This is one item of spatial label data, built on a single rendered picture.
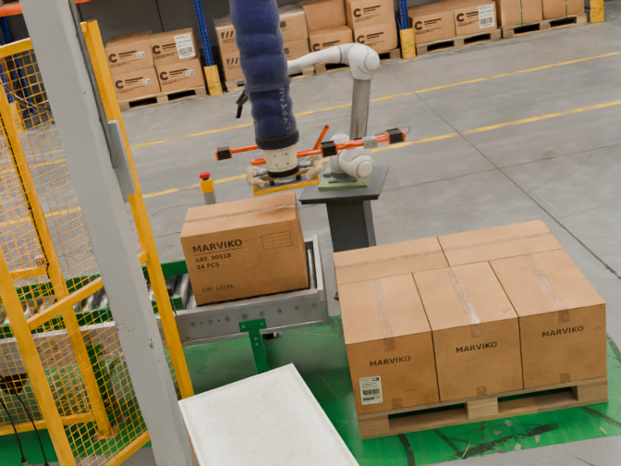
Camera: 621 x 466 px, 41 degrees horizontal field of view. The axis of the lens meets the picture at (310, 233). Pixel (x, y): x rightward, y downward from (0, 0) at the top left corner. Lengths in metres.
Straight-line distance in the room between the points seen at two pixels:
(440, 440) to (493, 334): 0.57
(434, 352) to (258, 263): 1.04
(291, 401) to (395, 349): 1.27
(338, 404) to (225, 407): 1.73
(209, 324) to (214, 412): 1.62
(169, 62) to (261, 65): 7.41
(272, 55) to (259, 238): 0.92
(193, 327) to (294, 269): 0.60
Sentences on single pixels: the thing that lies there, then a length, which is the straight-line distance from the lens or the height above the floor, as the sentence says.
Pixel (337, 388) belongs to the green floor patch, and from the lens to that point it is 4.47.
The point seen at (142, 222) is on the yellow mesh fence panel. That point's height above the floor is 1.16.
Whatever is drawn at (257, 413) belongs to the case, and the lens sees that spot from 2.62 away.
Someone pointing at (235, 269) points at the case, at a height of 0.72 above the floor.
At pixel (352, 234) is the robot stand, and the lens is 5.12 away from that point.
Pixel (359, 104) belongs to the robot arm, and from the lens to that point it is 4.73.
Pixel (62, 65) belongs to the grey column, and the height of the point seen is 2.04.
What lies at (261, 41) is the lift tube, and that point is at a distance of 3.99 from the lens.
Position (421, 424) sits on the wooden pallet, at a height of 0.02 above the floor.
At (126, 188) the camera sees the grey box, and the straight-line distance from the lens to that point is 3.35.
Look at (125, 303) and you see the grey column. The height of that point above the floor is 1.07.
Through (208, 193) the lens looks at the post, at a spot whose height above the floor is 0.92.
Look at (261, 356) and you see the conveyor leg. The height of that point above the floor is 0.27.
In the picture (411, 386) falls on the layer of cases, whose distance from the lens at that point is 3.95.
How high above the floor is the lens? 2.52
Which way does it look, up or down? 23 degrees down
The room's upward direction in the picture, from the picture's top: 10 degrees counter-clockwise
